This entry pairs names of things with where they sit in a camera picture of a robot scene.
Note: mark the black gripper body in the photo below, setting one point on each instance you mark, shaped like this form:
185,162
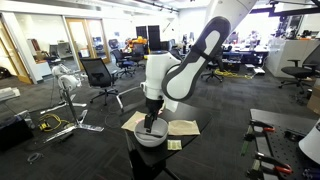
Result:
154,106

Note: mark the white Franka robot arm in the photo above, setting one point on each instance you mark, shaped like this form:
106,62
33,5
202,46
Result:
186,76

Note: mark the grey bowl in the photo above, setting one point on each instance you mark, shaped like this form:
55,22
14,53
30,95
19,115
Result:
150,142

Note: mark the bent silver metal tube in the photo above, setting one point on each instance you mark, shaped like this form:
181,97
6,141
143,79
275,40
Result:
128,91

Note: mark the yellow-green sticky note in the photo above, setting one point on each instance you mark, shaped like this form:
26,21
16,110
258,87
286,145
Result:
174,145

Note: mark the dark blue office chair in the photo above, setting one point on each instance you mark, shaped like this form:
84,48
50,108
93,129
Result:
123,61

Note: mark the orange robot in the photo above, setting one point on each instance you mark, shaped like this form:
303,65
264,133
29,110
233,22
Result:
136,41

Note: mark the black upright panel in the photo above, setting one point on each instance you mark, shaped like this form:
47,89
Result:
154,36
141,32

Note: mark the metal floor stand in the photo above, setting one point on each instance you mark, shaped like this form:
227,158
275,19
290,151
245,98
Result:
68,81

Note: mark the black clamp orange tip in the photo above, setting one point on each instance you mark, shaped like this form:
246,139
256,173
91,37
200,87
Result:
263,126
273,164

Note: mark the small white floor box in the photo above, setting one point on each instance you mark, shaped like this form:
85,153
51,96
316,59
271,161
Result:
259,70

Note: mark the clear plastic container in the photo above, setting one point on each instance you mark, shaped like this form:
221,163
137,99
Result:
26,118

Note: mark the black box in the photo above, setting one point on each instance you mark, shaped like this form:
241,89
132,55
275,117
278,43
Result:
15,133

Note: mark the wooden door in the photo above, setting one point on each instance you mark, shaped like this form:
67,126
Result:
20,66

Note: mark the white counter cabinet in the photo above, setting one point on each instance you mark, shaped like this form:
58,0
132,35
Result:
286,55

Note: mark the flat white box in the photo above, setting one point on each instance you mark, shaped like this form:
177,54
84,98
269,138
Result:
8,93

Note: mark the black armrest office chair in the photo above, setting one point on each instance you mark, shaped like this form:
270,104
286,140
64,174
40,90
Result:
300,70

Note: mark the cardboard box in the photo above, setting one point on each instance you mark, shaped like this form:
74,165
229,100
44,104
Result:
314,96

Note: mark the wooden door frame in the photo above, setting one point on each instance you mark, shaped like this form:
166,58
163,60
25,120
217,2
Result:
68,33

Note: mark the black mount block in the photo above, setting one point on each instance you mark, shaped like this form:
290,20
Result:
293,135

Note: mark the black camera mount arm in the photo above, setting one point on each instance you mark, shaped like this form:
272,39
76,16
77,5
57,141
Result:
293,11

